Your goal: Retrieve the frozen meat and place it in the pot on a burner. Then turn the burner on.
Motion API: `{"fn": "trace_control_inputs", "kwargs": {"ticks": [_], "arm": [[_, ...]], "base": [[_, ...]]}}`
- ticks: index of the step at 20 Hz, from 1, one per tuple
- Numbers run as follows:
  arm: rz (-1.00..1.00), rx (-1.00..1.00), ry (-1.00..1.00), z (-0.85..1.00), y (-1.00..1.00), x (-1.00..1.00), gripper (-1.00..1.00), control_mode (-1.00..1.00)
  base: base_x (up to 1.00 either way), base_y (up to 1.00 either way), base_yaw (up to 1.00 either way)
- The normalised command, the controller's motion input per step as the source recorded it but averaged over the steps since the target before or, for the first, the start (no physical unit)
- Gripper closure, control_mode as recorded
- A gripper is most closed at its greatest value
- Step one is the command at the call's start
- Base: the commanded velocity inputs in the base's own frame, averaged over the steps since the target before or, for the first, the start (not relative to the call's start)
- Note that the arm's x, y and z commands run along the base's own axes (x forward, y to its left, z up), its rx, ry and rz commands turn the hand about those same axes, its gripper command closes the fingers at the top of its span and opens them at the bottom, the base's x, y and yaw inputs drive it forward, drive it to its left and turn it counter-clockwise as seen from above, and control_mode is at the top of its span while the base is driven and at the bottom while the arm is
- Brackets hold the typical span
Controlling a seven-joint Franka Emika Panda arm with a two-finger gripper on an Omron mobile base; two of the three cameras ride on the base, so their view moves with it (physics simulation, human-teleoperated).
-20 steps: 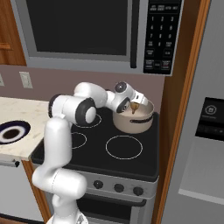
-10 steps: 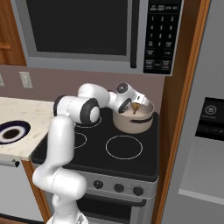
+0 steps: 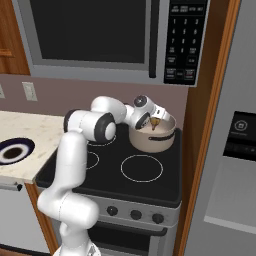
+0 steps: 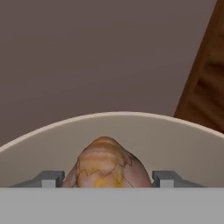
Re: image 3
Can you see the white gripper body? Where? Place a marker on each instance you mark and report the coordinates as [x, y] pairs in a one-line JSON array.
[[167, 116]]

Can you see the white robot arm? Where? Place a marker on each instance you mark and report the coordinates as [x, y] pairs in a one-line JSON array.
[[70, 156]]

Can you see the beige cooking pot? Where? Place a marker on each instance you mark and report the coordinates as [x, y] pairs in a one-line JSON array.
[[151, 143]]

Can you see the golden brown small piece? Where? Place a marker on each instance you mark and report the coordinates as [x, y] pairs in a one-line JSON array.
[[154, 124]]

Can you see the wooden side panel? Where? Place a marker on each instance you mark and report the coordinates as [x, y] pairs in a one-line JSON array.
[[200, 110]]

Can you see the black hob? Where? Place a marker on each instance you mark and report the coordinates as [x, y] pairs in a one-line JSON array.
[[143, 186]]

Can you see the silver fridge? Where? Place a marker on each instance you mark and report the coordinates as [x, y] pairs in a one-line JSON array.
[[230, 166]]

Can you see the black oven knob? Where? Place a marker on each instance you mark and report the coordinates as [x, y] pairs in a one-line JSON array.
[[136, 214], [112, 210], [157, 218]]

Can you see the silver microwave oven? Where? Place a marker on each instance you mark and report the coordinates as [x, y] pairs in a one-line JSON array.
[[100, 36]]

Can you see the oven door with dark window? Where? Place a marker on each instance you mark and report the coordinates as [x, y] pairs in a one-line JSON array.
[[126, 243]]

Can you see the blue and white plate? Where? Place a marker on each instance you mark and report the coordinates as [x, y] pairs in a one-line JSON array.
[[15, 150]]

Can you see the white dishwasher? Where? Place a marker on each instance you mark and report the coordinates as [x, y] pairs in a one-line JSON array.
[[20, 220]]

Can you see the white wall socket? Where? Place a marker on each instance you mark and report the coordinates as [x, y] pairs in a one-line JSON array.
[[1, 91], [29, 91]]

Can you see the wooden cupboard frame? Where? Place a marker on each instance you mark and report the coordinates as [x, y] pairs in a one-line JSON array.
[[41, 216]]

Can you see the wooden wall cupboard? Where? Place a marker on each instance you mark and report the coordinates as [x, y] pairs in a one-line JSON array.
[[11, 36]]

